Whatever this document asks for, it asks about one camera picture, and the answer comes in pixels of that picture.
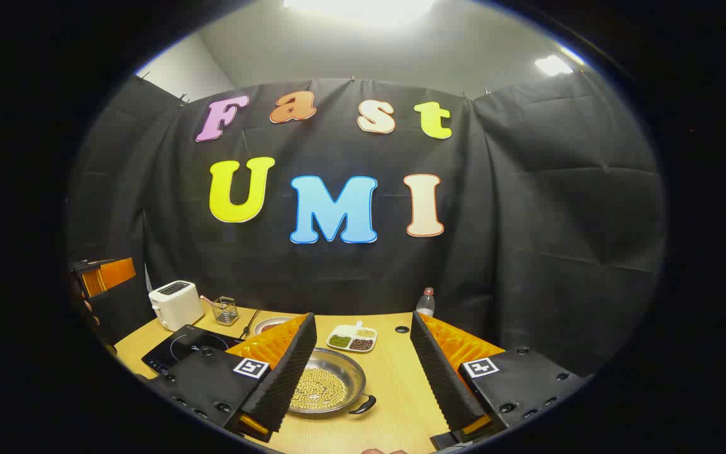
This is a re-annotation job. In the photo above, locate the white divided dish of beans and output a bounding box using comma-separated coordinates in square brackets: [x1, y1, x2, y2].
[326, 320, 378, 353]

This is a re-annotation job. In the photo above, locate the steel pot with black handles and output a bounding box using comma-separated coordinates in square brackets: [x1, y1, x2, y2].
[286, 347, 377, 417]

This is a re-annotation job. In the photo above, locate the black induction cooktop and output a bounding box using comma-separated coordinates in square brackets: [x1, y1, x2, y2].
[141, 324, 245, 379]

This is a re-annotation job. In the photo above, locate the pile of soybeans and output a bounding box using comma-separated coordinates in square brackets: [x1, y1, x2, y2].
[292, 368, 346, 410]

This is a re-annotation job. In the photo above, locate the white round plate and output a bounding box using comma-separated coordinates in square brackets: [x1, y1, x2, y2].
[254, 317, 294, 336]

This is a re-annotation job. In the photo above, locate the metal wire basket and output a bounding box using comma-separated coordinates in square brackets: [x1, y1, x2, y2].
[212, 296, 239, 326]

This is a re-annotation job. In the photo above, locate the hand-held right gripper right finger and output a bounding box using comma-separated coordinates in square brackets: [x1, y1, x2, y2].
[410, 310, 594, 450]

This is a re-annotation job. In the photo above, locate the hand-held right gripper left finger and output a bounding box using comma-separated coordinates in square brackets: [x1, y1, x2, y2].
[146, 313, 318, 442]

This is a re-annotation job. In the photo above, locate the black power cable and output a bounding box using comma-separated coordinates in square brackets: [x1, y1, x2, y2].
[241, 308, 262, 340]

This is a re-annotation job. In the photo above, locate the ceiling light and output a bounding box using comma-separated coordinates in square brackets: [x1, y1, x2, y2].
[284, 0, 436, 26]
[533, 55, 575, 76]

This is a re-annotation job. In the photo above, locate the white toaster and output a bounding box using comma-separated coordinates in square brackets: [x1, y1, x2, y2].
[149, 281, 205, 332]

